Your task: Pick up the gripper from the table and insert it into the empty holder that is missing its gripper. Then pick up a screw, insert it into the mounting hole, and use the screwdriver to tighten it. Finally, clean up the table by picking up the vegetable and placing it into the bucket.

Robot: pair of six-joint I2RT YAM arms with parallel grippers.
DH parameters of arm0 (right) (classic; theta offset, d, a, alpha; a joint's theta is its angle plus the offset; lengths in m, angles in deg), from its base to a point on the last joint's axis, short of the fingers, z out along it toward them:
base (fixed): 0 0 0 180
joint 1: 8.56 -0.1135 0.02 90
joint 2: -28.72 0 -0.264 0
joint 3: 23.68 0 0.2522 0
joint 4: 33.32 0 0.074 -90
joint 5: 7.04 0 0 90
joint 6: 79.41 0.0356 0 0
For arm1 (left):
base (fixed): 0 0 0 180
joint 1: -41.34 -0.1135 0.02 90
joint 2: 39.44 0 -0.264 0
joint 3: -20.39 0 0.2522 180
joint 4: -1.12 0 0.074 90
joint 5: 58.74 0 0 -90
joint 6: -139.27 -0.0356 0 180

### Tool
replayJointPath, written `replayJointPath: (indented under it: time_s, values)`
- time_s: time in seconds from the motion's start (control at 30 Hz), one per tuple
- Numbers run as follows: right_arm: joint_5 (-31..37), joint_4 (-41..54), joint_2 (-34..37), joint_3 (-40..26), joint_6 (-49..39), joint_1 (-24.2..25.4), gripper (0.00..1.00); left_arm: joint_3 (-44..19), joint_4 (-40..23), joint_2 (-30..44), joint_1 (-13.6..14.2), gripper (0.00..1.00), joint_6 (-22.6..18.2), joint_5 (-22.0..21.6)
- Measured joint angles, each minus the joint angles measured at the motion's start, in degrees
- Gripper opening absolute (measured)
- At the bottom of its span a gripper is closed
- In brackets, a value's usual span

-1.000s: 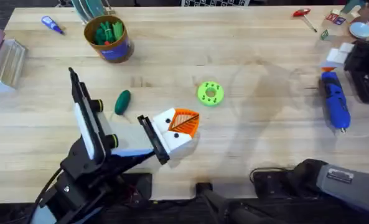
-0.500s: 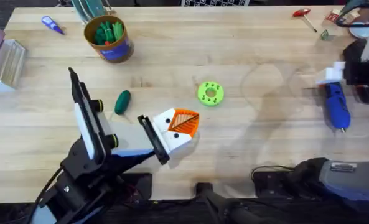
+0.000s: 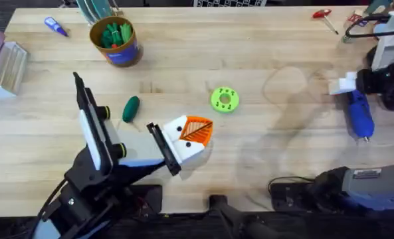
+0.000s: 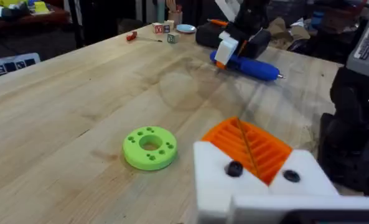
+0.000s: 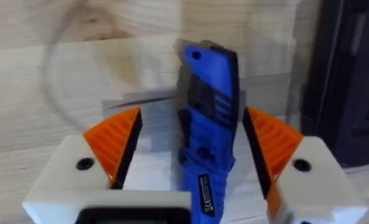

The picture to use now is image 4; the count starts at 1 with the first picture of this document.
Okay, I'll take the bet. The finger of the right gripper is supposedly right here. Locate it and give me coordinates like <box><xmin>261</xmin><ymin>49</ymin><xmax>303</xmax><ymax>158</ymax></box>
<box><xmin>214</xmin><ymin>30</ymin><xmax>240</xmax><ymax>70</ymax></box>
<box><xmin>237</xmin><ymin>39</ymin><xmax>248</xmax><ymax>58</ymax></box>

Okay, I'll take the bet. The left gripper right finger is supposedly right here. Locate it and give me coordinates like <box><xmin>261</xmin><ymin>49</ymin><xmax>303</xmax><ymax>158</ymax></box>
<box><xmin>238</xmin><ymin>118</ymin><xmax>340</xmax><ymax>197</ymax></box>

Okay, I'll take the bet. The orange-handled tool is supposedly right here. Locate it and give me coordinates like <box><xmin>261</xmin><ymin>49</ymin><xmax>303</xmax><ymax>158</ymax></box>
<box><xmin>207</xmin><ymin>18</ymin><xmax>229</xmax><ymax>27</ymax></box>

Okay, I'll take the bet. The black case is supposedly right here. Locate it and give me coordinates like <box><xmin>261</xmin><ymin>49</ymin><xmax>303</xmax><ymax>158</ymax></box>
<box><xmin>195</xmin><ymin>22</ymin><xmax>235</xmax><ymax>50</ymax></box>

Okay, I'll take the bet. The dark side table with clutter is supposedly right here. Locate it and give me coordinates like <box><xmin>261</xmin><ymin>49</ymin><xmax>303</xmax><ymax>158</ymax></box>
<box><xmin>0</xmin><ymin>0</ymin><xmax>72</xmax><ymax>33</ymax></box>

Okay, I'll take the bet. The plain wooden toy block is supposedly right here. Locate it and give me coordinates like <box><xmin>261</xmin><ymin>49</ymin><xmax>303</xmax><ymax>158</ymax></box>
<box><xmin>162</xmin><ymin>19</ymin><xmax>175</xmax><ymax>34</ymax></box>

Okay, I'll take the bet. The red-handled screwdriver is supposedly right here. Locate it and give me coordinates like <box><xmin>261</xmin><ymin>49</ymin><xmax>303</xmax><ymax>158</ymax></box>
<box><xmin>125</xmin><ymin>30</ymin><xmax>164</xmax><ymax>43</ymax></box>

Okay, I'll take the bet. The wooden utensil holder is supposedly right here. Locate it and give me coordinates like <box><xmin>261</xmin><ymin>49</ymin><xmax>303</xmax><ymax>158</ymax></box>
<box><xmin>166</xmin><ymin>0</ymin><xmax>184</xmax><ymax>26</ymax></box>

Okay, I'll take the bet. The toy block with green letter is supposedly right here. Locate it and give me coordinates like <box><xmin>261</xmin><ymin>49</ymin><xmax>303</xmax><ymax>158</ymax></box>
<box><xmin>167</xmin><ymin>32</ymin><xmax>181</xmax><ymax>44</ymax></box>

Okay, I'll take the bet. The small blue plate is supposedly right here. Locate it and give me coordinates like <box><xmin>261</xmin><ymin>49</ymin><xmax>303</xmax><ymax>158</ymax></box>
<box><xmin>175</xmin><ymin>23</ymin><xmax>198</xmax><ymax>34</ymax></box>

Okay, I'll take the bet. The heap of cardboard and paper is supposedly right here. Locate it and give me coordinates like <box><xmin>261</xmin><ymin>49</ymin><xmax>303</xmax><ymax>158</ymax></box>
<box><xmin>266</xmin><ymin>16</ymin><xmax>312</xmax><ymax>51</ymax></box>

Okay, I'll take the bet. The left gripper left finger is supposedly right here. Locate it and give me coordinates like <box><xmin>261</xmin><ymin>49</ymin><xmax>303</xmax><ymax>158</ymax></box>
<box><xmin>192</xmin><ymin>116</ymin><xmax>269</xmax><ymax>224</ymax></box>

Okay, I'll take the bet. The blue electric screwdriver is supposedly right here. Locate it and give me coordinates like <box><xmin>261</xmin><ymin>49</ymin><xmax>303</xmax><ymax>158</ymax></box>
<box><xmin>209</xmin><ymin>50</ymin><xmax>286</xmax><ymax>82</ymax></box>

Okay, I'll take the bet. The board with black square markers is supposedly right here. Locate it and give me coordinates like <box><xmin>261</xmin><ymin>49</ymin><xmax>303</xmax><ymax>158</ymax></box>
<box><xmin>0</xmin><ymin>52</ymin><xmax>42</xmax><ymax>82</ymax></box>

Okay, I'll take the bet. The teal bottle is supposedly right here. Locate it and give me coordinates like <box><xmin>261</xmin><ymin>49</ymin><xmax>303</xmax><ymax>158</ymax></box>
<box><xmin>156</xmin><ymin>0</ymin><xmax>166</xmax><ymax>24</ymax></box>

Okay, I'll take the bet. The green disc with holes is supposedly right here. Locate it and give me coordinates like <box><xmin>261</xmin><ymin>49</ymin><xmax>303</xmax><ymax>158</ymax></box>
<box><xmin>122</xmin><ymin>125</ymin><xmax>179</xmax><ymax>172</ymax></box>

